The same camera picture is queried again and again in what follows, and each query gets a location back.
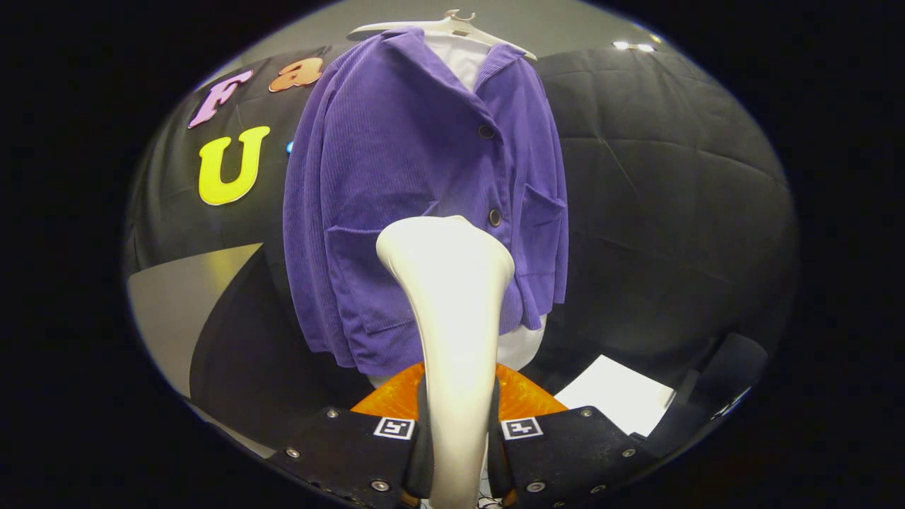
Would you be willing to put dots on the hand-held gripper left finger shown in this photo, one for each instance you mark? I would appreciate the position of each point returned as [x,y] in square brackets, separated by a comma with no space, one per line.
[339,452]

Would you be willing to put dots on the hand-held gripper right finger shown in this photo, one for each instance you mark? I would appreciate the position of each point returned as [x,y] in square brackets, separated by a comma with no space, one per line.
[573,452]

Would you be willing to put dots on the white garment steamer head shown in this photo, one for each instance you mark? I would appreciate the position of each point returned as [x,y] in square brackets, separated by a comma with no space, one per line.
[452,304]

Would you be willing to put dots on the white shirt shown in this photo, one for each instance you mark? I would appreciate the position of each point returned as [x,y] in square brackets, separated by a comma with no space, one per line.
[459,60]

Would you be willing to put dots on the white clothes hanger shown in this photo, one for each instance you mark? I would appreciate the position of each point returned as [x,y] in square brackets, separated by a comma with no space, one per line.
[459,27]

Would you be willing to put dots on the white paper sheet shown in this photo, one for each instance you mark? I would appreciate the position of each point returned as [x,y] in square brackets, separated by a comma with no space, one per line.
[615,396]

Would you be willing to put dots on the grey cabinet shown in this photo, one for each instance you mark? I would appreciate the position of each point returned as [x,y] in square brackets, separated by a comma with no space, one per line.
[177,304]

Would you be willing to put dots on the small ceiling light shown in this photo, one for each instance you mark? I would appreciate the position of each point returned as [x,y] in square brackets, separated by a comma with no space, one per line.
[633,47]

